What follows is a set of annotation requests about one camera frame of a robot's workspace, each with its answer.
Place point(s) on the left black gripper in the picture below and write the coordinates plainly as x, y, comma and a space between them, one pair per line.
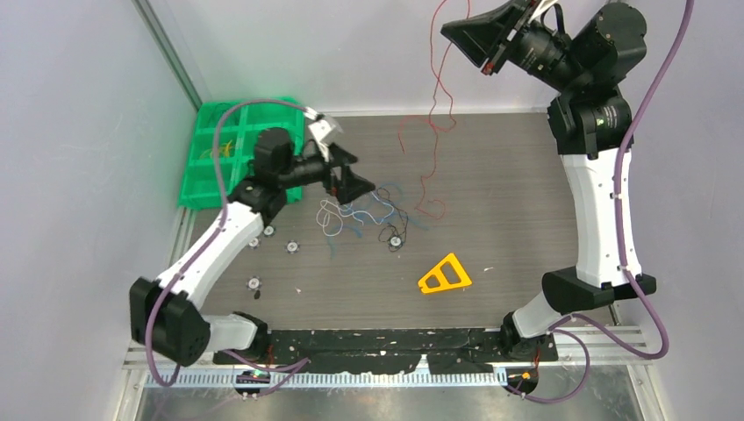
351, 185

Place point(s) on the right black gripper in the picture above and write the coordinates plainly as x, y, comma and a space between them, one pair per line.
483, 37

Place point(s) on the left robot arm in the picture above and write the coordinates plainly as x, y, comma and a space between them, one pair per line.
166, 315

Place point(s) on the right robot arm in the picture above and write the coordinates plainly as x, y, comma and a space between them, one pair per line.
589, 120

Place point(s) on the poker chip middle left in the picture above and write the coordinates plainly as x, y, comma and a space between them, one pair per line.
292, 247

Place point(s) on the green compartment bin tray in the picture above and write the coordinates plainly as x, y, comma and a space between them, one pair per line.
199, 189

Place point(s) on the yellow triangular plastic piece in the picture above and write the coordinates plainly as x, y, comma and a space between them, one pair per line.
448, 274

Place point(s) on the poker chip lower left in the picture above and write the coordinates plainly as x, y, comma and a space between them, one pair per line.
254, 283

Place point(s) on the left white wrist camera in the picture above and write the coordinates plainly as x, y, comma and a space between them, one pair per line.
320, 127

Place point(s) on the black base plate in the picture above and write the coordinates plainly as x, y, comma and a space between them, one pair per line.
394, 351

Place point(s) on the aluminium front rail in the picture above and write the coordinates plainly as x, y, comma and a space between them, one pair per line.
576, 347

